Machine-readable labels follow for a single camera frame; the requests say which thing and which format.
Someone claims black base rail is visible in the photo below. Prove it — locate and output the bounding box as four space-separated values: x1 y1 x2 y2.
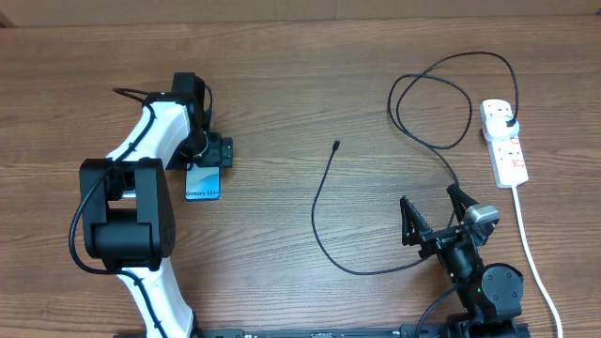
188 324 531 338

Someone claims black USB charging cable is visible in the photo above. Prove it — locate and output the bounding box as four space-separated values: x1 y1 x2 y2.
311 51 520 277

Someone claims white power strip cord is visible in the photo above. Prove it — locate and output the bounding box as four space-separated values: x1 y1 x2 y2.
510 185 564 338

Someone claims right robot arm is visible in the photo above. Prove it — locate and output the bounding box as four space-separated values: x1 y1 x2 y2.
399 184 530 338

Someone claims Samsung Galaxy smartphone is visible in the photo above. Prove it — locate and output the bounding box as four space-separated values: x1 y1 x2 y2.
185 166 221 202

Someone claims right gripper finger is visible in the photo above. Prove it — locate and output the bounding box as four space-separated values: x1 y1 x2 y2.
400 196 432 246
447 183 478 223

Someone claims white power strip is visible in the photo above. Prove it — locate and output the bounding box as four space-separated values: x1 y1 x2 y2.
479 99 529 189

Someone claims white charger plug adapter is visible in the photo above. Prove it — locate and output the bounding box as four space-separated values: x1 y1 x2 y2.
483 116 520 142

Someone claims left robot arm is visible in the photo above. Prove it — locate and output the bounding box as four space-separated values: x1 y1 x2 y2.
69 72 234 337

